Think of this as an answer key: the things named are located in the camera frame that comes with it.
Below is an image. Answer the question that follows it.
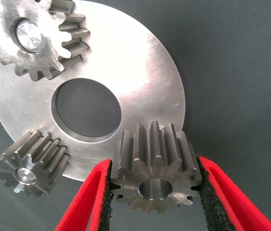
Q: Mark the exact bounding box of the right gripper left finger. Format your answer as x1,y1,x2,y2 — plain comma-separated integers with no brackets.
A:
55,158,114,231

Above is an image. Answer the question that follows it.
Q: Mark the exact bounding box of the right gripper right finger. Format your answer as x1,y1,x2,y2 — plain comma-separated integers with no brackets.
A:
197,155,271,231

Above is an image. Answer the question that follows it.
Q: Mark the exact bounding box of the steel planetary gear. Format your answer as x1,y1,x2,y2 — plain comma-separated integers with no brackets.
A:
0,0,90,81
111,120,203,215
0,129,70,197

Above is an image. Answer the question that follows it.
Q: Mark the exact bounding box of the round metal carrier plate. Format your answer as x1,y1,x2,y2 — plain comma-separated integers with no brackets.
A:
0,0,186,182

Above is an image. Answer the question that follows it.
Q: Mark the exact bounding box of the dark grey table cloth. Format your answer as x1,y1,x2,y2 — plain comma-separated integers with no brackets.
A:
0,0,271,231

